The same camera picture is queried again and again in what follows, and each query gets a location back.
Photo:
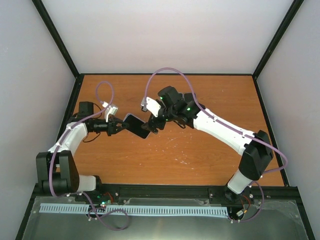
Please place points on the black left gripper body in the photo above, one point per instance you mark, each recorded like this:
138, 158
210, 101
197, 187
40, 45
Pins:
111, 128

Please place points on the clear case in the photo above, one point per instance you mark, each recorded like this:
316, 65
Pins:
128, 115

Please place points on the dark teal phone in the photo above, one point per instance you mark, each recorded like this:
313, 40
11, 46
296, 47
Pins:
189, 97

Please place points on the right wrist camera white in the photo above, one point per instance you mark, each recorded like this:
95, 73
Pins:
151, 105

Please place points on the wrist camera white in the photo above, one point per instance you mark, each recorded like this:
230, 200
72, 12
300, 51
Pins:
110, 109
151, 105

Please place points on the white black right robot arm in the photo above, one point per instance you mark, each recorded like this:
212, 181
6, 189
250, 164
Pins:
184, 109

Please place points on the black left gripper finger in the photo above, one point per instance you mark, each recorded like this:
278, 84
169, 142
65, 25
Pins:
118, 129
117, 121

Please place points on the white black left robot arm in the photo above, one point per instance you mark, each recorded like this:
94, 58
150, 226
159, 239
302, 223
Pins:
57, 173

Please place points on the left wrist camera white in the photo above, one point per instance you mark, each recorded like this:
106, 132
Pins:
110, 109

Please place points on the black aluminium frame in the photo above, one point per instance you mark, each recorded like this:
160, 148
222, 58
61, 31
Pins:
288, 231

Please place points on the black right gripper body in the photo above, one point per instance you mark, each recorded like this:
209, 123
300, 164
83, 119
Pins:
160, 125

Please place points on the light blue cable duct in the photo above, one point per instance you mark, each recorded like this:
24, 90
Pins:
137, 210

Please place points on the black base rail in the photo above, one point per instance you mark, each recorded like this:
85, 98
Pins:
215, 194

